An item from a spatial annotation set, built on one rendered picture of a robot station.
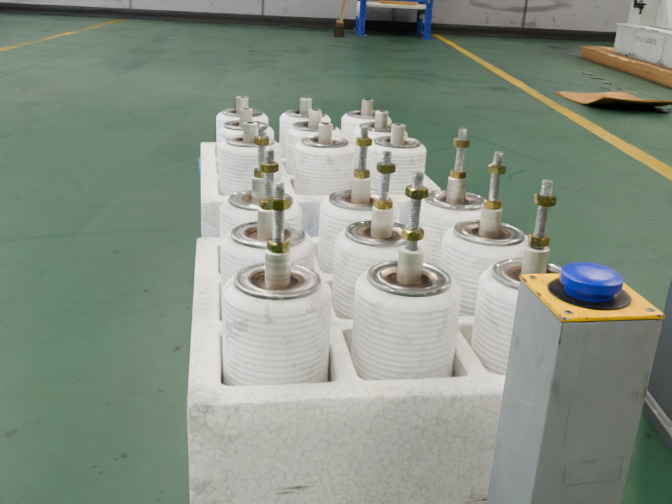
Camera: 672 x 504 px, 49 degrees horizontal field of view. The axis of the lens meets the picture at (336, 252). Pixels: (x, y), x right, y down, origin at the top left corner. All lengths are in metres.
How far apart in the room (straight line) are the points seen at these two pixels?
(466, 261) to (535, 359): 0.27
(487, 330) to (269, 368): 0.20
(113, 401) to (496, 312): 0.50
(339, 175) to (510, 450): 0.67
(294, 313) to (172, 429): 0.34
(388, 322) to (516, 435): 0.15
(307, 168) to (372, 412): 0.59
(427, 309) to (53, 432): 0.48
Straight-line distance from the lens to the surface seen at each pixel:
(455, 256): 0.78
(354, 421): 0.63
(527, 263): 0.69
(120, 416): 0.93
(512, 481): 0.57
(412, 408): 0.63
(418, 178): 0.63
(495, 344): 0.69
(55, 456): 0.88
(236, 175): 1.13
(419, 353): 0.64
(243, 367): 0.64
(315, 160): 1.14
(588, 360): 0.50
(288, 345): 0.62
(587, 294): 0.50
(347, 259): 0.74
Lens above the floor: 0.51
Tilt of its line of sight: 21 degrees down
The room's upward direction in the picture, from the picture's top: 3 degrees clockwise
